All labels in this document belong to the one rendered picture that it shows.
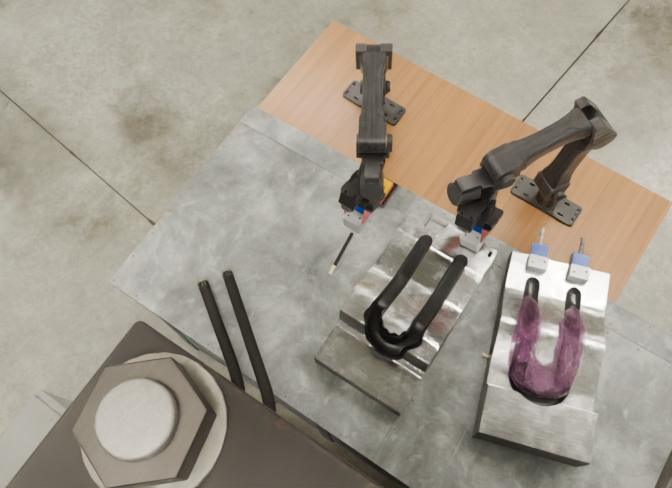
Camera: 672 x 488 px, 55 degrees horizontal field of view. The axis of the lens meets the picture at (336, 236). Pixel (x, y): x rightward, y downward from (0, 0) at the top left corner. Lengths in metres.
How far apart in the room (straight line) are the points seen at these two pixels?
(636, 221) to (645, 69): 1.47
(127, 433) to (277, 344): 1.31
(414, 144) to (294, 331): 0.68
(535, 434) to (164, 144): 2.09
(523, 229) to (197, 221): 0.94
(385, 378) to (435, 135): 0.77
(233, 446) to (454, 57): 2.83
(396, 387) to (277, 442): 1.18
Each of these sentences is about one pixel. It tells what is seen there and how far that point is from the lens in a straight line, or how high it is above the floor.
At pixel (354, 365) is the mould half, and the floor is 0.86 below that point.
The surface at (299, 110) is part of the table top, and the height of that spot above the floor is 0.80.
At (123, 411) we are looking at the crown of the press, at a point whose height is 2.06.
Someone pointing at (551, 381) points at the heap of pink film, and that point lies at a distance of 1.70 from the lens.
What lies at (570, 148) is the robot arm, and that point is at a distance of 1.71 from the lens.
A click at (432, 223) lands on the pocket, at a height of 0.86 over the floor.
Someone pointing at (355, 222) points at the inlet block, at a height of 0.95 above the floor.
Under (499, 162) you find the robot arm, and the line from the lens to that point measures 1.54.
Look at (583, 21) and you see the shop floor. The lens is 3.48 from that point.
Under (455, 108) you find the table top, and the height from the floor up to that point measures 0.80.
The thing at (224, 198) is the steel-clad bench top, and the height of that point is 0.80.
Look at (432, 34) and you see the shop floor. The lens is 3.30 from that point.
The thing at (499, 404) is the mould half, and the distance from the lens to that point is 1.66.
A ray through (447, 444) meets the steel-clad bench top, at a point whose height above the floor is 0.80.
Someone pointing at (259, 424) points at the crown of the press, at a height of 2.01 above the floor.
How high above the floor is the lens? 2.52
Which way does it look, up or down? 67 degrees down
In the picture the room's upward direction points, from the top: 7 degrees counter-clockwise
